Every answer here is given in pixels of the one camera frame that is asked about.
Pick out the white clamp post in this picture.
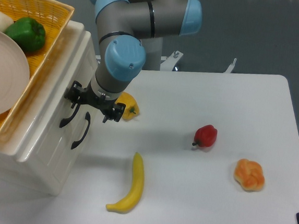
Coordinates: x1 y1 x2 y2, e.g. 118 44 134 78
224 58 237 74

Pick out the black drawer handle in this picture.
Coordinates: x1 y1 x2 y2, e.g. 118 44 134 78
58 101 81 130
71 111 91 150

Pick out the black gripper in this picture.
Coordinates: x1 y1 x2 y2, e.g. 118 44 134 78
64 80 126 123

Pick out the black top drawer handle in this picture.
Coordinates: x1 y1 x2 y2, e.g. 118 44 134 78
58 101 81 130

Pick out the green bell pepper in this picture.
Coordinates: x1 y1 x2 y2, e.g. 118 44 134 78
4 17 46 53

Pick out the pink plate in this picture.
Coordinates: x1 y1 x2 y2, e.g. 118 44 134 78
0 32 30 114

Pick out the red bell pepper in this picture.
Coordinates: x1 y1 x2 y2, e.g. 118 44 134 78
192 125 218 148

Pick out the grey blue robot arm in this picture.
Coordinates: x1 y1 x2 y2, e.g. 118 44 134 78
64 0 202 121

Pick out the orange knotted bread roll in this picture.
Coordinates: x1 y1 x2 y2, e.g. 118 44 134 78
233 159 265 192

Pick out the yellow wicker basket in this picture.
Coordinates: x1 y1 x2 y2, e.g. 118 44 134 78
0 0 75 136

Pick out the yellow bell pepper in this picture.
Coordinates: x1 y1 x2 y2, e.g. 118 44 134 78
115 92 140 121

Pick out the white drawer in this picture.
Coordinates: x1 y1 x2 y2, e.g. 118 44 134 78
19 31 97 168

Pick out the black lower drawer handle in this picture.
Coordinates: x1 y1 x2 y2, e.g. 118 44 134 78
71 111 91 150

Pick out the white drawer cabinet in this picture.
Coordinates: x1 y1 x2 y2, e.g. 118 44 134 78
0 21 97 195

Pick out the yellow banana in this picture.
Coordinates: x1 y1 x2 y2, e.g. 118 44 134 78
105 152 145 214

